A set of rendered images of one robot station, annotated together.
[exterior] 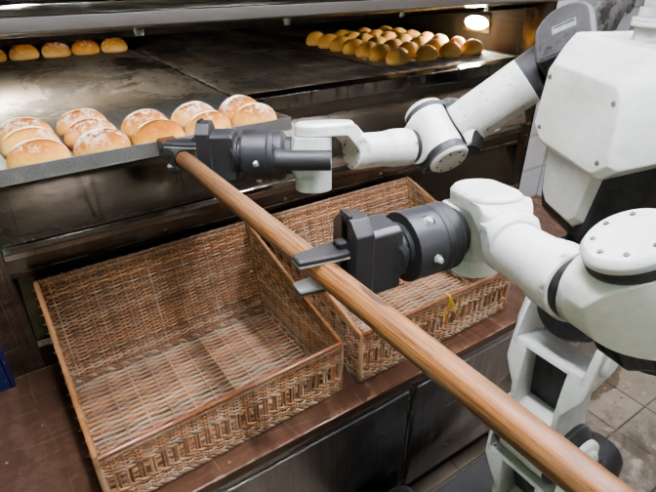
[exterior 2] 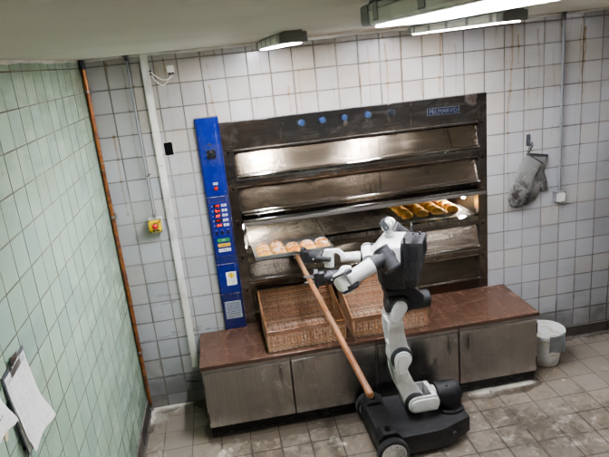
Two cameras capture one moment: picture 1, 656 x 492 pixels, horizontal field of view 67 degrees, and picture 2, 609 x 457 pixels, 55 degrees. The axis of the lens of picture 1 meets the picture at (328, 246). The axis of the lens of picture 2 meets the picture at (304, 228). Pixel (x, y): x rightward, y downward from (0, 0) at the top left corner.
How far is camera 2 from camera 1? 3.04 m
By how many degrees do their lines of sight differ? 27
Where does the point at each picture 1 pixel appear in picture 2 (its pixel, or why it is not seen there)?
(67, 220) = (268, 272)
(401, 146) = (354, 257)
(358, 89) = (376, 231)
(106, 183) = (281, 262)
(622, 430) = (510, 406)
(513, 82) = not seen: hidden behind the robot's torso
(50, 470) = (255, 344)
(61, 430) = (258, 336)
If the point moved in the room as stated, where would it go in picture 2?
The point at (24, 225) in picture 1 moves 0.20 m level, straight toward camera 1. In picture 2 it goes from (257, 273) to (260, 283)
